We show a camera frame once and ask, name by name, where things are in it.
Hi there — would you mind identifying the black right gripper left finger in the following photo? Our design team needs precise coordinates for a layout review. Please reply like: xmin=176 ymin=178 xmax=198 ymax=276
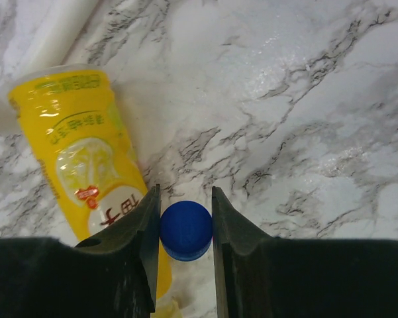
xmin=0 ymin=186 xmax=161 ymax=317

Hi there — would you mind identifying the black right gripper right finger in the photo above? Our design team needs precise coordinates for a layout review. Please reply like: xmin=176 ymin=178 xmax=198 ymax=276
xmin=212 ymin=187 xmax=398 ymax=317

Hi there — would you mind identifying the blue bottle cap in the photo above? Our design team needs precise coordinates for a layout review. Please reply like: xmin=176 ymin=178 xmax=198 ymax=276
xmin=160 ymin=201 xmax=213 ymax=262

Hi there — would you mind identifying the yellow bottle near centre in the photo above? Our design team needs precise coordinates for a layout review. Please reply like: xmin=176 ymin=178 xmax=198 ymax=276
xmin=7 ymin=66 xmax=181 ymax=317

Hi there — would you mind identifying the white PVC pipe frame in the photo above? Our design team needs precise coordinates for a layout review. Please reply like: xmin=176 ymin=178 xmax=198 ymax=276
xmin=0 ymin=0 xmax=98 ymax=134

